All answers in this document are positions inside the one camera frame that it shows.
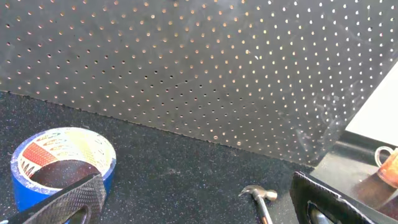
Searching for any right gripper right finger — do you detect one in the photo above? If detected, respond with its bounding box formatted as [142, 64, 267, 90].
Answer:
[289, 170, 398, 224]

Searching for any roll of blue tape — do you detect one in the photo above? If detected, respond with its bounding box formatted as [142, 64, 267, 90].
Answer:
[10, 126, 117, 215]

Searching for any orange mug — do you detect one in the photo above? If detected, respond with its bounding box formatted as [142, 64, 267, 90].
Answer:
[374, 146, 398, 189]

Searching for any black pegboard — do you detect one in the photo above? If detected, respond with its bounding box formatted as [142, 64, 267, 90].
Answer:
[0, 0, 398, 167]

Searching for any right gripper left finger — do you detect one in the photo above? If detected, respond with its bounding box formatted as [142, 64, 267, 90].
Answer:
[0, 172, 107, 224]

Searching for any hammer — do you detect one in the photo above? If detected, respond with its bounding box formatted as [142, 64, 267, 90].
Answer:
[238, 185, 279, 224]

